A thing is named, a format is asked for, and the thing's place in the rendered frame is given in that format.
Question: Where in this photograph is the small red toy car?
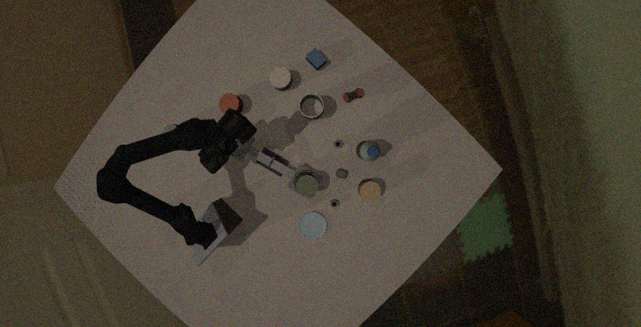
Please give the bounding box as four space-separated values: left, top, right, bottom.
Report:
343 88 364 102

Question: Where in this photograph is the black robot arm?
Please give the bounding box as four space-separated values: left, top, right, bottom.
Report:
97 108 250 250

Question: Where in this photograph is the green cube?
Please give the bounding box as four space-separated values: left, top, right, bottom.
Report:
236 138 244 152

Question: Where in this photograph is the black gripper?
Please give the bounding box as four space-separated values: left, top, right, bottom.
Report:
200 116 257 174

